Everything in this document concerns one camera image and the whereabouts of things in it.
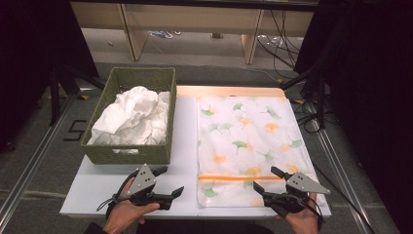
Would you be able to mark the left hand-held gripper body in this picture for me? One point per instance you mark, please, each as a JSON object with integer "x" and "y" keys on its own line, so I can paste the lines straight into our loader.
{"x": 142, "y": 182}

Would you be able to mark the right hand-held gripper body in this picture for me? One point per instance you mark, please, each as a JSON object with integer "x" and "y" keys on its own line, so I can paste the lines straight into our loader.
{"x": 302, "y": 185}

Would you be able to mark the green woven basket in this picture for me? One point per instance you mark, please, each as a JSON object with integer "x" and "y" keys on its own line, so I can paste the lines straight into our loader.
{"x": 130, "y": 156}

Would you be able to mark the leaf-print mesh laundry bag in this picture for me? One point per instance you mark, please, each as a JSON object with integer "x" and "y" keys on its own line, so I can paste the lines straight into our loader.
{"x": 243, "y": 130}

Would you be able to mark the white cloth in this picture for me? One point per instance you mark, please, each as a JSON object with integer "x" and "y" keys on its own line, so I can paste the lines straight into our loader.
{"x": 130, "y": 113}

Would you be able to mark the person's right hand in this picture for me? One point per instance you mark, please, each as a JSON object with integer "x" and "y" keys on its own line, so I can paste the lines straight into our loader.
{"x": 303, "y": 222}

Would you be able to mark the person's left hand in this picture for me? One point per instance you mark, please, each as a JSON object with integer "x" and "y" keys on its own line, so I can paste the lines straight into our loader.
{"x": 125, "y": 216}

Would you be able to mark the white foam board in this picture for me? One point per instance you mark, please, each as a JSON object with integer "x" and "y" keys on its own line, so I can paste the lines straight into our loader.
{"x": 185, "y": 146}

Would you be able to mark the person's dark pants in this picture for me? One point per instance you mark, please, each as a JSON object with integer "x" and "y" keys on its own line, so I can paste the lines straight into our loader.
{"x": 201, "y": 227}

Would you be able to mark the black metal stand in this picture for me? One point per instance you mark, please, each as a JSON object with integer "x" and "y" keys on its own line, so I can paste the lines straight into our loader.
{"x": 321, "y": 97}
{"x": 54, "y": 97}

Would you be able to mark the black curtain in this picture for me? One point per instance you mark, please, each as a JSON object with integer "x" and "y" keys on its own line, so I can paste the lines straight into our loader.
{"x": 32, "y": 48}
{"x": 373, "y": 81}

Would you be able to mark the small brown box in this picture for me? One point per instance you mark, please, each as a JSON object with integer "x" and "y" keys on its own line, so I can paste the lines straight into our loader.
{"x": 217, "y": 35}

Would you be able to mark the beige wooden desk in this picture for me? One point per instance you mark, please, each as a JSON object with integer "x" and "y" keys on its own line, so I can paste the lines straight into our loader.
{"x": 195, "y": 19}

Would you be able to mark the aluminium floor rail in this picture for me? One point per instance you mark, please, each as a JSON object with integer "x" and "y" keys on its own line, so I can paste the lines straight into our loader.
{"x": 330, "y": 156}
{"x": 34, "y": 162}

